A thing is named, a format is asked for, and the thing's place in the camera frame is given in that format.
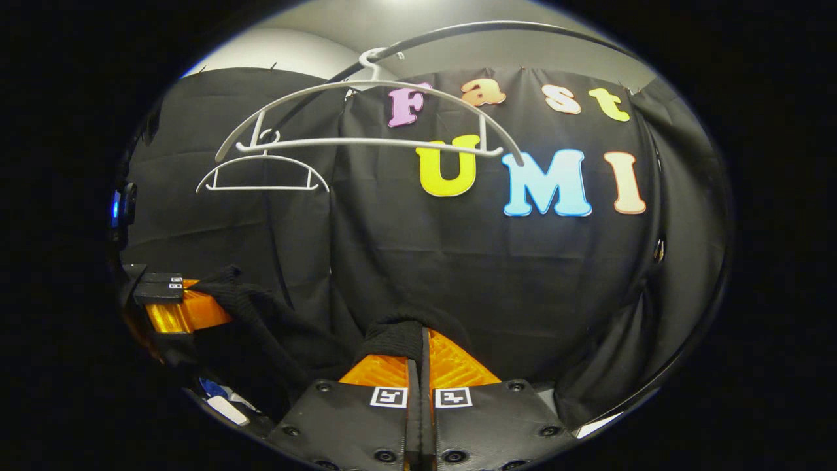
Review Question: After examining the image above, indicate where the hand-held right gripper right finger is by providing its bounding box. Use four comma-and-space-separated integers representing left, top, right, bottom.
428, 327, 579, 471

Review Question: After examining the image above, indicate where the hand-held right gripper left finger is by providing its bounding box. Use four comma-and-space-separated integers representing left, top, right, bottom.
267, 353, 411, 471

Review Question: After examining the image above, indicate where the black jacket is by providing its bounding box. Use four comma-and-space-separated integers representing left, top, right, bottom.
190, 264, 475, 426

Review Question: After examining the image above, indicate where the white clothes hanger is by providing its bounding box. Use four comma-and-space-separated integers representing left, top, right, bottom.
214, 47, 525, 166
196, 130, 330, 194

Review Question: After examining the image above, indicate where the black clothes rack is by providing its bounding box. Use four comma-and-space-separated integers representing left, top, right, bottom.
262, 20, 655, 295

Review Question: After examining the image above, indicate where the white and blue object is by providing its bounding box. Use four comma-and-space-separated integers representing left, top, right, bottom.
198, 377, 252, 427

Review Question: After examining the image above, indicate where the black backdrop cloth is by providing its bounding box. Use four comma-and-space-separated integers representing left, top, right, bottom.
118, 65, 730, 426

